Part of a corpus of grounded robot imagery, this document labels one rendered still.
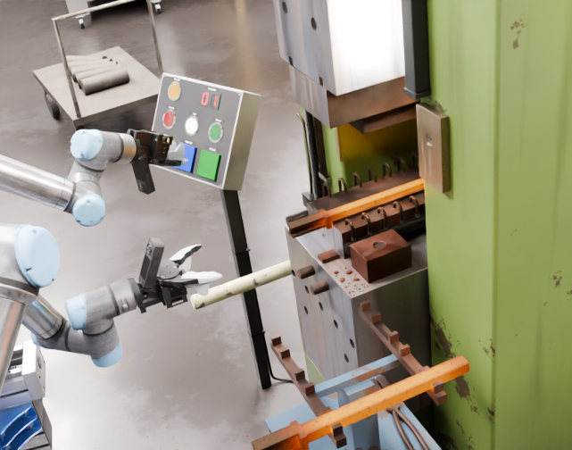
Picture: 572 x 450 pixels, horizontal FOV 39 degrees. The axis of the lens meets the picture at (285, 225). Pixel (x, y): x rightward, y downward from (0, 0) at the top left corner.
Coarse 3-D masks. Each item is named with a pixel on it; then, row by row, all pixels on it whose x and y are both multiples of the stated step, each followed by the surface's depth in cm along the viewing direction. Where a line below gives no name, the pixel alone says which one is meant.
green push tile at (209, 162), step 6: (204, 150) 230; (204, 156) 230; (210, 156) 228; (216, 156) 227; (204, 162) 230; (210, 162) 228; (216, 162) 227; (198, 168) 231; (204, 168) 230; (210, 168) 228; (216, 168) 227; (198, 174) 231; (204, 174) 230; (210, 174) 228; (216, 174) 227
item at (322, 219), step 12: (420, 180) 207; (384, 192) 204; (396, 192) 203; (408, 192) 205; (348, 204) 201; (360, 204) 200; (372, 204) 202; (312, 216) 198; (324, 216) 197; (336, 216) 199; (300, 228) 197; (312, 228) 198
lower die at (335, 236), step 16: (384, 176) 217; (400, 176) 216; (416, 176) 212; (352, 192) 212; (368, 192) 209; (416, 192) 204; (320, 208) 205; (368, 208) 200; (384, 208) 201; (336, 224) 197; (384, 224) 198; (336, 240) 198
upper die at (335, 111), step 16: (304, 80) 184; (400, 80) 181; (304, 96) 187; (320, 96) 178; (336, 96) 176; (352, 96) 178; (368, 96) 179; (384, 96) 181; (400, 96) 183; (320, 112) 181; (336, 112) 178; (352, 112) 179; (368, 112) 181
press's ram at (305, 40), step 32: (288, 0) 177; (320, 0) 161; (352, 0) 161; (384, 0) 164; (288, 32) 183; (320, 32) 167; (352, 32) 165; (384, 32) 168; (320, 64) 172; (352, 64) 168; (384, 64) 171
